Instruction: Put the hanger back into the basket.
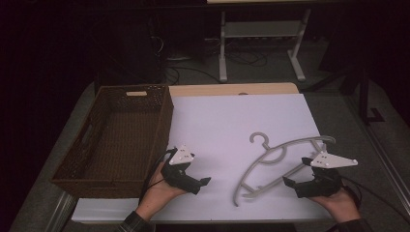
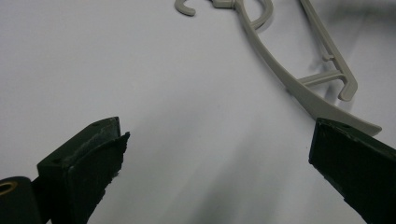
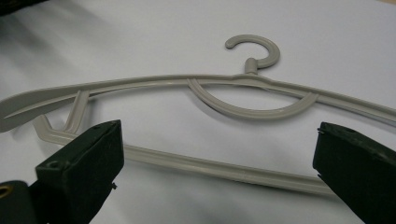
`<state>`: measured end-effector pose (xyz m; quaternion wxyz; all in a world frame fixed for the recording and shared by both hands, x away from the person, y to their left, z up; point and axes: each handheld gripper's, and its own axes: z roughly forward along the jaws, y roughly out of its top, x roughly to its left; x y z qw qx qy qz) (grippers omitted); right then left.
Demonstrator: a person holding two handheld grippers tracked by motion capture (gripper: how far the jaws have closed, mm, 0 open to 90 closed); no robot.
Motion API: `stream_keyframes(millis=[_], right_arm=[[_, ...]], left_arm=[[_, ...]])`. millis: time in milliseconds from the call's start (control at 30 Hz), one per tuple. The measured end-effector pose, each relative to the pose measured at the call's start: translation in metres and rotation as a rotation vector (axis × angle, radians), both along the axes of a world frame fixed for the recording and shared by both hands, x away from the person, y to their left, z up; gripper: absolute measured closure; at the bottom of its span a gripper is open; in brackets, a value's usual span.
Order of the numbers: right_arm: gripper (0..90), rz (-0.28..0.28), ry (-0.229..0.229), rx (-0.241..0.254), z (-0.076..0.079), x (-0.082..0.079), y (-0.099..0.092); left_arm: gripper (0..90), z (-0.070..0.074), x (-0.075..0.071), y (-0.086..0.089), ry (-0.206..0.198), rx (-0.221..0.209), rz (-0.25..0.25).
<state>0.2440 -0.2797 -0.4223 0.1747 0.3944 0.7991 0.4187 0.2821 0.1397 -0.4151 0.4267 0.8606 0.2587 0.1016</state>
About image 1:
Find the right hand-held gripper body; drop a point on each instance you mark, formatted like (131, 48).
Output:
(324, 183)

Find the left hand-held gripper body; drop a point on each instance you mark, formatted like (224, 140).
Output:
(176, 172)

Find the grey plastic clothes hanger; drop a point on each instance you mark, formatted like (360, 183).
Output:
(257, 161)

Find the person's right hand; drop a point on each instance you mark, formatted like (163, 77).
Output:
(338, 206)

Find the person's left hand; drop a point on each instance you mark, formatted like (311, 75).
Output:
(158, 193)

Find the brown wicker basket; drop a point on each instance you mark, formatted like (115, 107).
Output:
(122, 141)

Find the black metal stand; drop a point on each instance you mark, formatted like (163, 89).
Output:
(366, 96)

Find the white metal stand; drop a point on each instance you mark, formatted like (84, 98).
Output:
(261, 29)

